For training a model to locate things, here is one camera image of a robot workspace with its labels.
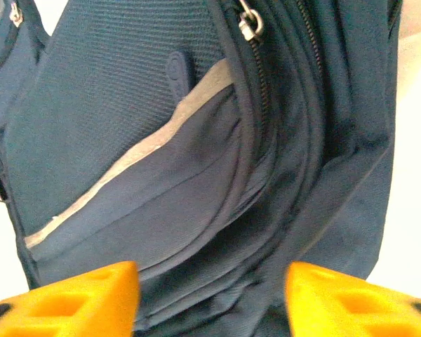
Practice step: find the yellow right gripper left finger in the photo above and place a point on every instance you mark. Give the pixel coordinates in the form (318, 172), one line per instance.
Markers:
(73, 305)

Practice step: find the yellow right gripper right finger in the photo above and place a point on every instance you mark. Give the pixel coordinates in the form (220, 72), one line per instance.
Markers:
(354, 309)

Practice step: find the navy blue student backpack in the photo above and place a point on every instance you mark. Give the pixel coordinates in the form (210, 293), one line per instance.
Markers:
(126, 123)

